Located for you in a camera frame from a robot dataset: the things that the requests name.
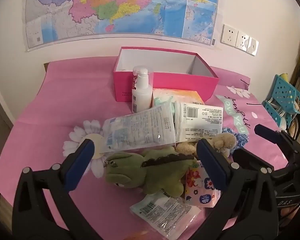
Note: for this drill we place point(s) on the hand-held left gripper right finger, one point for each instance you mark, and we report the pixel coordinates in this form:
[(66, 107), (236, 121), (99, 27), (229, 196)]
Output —
[(212, 165)]

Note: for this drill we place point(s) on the green crocodile plush toy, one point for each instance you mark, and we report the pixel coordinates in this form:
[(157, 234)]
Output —
[(152, 175)]

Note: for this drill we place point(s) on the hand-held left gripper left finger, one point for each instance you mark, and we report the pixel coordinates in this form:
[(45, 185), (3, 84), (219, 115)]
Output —
[(80, 165)]

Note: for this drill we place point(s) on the yellow cloth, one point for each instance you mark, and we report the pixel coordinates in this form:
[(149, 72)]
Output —
[(283, 77)]

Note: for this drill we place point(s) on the pink daisy print tablecloth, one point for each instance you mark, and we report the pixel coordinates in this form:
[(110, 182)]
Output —
[(65, 100)]

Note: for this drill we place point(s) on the white pump bottle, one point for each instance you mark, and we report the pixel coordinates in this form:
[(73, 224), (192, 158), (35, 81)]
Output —
[(141, 97)]

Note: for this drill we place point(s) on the floral pocket tissue pack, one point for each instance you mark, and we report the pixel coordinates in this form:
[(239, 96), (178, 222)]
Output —
[(197, 187)]

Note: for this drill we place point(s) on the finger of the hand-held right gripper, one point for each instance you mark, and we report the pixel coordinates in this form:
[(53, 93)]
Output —
[(250, 158), (272, 135)]

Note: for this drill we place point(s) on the clear cotton pad packet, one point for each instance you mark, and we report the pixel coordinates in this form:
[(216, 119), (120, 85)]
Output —
[(140, 130)]

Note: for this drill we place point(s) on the pink cardboard box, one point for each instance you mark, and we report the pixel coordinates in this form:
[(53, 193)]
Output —
[(180, 82)]

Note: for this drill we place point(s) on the pastel soft tissue pack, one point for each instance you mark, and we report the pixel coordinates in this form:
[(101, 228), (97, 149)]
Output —
[(180, 96)]

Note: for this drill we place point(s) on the clear flat packet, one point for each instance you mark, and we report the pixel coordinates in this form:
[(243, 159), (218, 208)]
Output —
[(165, 212)]

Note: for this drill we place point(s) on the colourful wall map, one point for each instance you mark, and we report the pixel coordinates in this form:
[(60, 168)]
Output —
[(115, 5)]

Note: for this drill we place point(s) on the beige teddy bear plush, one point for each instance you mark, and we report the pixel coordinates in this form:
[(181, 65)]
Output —
[(222, 140)]

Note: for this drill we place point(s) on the blue gingham cloth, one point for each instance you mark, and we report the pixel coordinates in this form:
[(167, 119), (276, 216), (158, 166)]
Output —
[(240, 138)]

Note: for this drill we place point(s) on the white labelled packet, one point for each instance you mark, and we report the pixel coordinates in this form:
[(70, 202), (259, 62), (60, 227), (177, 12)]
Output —
[(200, 125)]

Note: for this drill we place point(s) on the blue plastic basket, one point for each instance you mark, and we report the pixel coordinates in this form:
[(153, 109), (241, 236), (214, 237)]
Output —
[(285, 92)]

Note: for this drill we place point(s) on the white wall socket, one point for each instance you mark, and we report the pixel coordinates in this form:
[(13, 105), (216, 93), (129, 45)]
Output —
[(228, 35), (242, 41), (253, 46)]

